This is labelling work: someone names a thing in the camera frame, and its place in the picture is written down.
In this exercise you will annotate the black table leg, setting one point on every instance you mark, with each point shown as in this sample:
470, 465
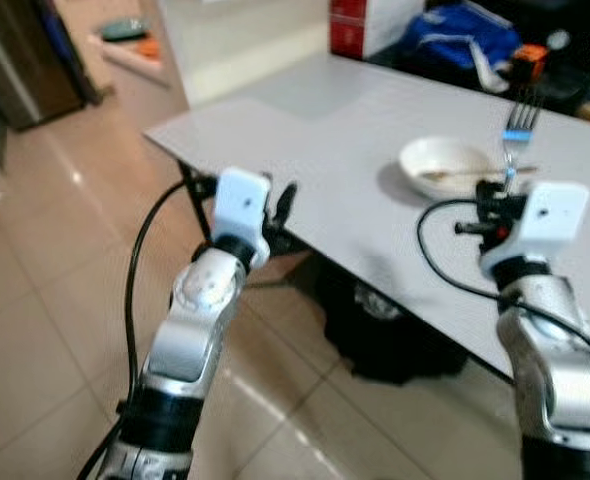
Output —
185, 185

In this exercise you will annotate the red and white cardboard box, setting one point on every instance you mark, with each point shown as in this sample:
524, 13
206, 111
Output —
347, 25

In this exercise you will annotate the white ceramic bowl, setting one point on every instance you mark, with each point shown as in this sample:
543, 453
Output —
435, 155

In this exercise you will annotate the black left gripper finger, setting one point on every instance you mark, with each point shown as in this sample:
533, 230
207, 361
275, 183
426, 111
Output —
287, 205

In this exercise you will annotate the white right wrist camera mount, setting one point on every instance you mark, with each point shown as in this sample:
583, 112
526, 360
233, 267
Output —
545, 220

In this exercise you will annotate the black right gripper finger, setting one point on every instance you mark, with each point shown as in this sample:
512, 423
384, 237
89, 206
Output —
490, 190
473, 229

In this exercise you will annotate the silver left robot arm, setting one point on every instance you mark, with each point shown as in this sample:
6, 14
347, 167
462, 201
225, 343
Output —
200, 300

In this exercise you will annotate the white partition frame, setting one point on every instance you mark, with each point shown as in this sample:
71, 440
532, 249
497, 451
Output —
235, 50

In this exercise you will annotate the dark wooden door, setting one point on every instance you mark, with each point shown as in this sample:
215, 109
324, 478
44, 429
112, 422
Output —
25, 50

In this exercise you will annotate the blue bag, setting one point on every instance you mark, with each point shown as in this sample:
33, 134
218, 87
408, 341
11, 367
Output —
455, 40

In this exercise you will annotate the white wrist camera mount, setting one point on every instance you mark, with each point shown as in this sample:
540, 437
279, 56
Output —
545, 220
240, 205

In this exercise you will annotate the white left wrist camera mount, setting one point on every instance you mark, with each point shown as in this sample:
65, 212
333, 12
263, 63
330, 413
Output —
240, 205

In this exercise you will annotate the small orange object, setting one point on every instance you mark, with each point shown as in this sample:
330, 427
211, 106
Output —
528, 62

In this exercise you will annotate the teal plate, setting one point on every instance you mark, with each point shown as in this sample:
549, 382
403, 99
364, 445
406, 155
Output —
125, 29

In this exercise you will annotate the black bag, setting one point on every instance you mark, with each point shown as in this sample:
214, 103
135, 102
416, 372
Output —
385, 330

